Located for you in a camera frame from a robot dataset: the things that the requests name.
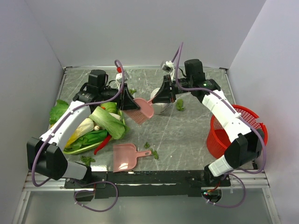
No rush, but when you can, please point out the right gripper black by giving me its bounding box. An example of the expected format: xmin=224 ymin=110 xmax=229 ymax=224
xmin=152 ymin=75 xmax=193 ymax=104

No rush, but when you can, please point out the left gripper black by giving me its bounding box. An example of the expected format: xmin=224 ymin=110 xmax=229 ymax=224
xmin=99 ymin=83 xmax=140 ymax=111

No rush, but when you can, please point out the pink hand brush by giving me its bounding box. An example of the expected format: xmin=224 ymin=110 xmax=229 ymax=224
xmin=123 ymin=98 xmax=154 ymax=125

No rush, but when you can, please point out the pink dustpan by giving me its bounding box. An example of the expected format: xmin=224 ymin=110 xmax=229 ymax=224
xmin=113 ymin=143 xmax=151 ymax=173

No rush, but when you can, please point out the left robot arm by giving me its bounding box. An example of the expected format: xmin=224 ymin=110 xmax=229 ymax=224
xmin=27 ymin=70 xmax=140 ymax=188

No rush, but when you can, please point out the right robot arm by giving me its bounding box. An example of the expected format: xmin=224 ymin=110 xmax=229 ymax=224
xmin=152 ymin=59 xmax=265 ymax=186

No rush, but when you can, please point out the green paper scrap back centre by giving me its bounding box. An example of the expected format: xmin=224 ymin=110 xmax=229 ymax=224
xmin=129 ymin=89 xmax=137 ymax=95

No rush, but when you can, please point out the green paper scrap near roll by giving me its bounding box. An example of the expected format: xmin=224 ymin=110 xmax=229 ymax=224
xmin=176 ymin=99 xmax=185 ymax=112

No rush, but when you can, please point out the round green cabbage toy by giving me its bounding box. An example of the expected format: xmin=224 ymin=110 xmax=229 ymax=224
xmin=100 ymin=102 xmax=118 ymax=114

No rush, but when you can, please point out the white paper roll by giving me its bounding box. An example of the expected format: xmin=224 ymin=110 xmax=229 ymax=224
xmin=150 ymin=88 xmax=171 ymax=115

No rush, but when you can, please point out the white radish toy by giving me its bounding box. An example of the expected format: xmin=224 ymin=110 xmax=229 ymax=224
xmin=110 ymin=113 xmax=121 ymax=120

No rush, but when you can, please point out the napa cabbage toy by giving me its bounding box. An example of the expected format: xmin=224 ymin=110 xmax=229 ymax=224
xmin=89 ymin=106 xmax=129 ymax=140

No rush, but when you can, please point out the yellow corn husk toy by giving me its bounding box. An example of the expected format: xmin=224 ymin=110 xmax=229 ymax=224
xmin=65 ymin=118 xmax=94 ymax=147

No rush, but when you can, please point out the red chili pepper toy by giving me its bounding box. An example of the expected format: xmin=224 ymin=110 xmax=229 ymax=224
xmin=93 ymin=134 xmax=112 ymax=155

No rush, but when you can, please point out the green paper scrap small centre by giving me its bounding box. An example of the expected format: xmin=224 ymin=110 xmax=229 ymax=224
xmin=144 ymin=142 xmax=150 ymax=148

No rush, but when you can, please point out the green paper scrap by dustpan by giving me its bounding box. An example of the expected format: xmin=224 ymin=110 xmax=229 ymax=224
xmin=151 ymin=150 xmax=159 ymax=160

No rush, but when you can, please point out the red mesh basket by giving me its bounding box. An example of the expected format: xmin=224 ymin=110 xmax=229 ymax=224
xmin=206 ymin=105 xmax=268 ymax=159

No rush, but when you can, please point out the green vegetable tray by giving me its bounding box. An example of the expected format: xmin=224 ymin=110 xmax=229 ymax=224
xmin=64 ymin=128 xmax=108 ymax=154

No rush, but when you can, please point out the green paper scrap front left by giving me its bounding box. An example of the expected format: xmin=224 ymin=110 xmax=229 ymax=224
xmin=80 ymin=156 xmax=96 ymax=167

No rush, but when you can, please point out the green lettuce leaf toy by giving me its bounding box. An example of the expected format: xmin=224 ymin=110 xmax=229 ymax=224
xmin=49 ymin=99 xmax=69 ymax=125

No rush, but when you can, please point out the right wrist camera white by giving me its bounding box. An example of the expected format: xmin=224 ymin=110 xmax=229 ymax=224
xmin=161 ymin=61 xmax=174 ymax=73

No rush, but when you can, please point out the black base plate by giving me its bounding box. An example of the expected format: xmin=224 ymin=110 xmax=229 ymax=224
xmin=64 ymin=170 xmax=231 ymax=199

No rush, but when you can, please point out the aluminium rail frame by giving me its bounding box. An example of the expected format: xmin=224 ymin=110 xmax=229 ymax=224
xmin=22 ymin=170 xmax=270 ymax=191

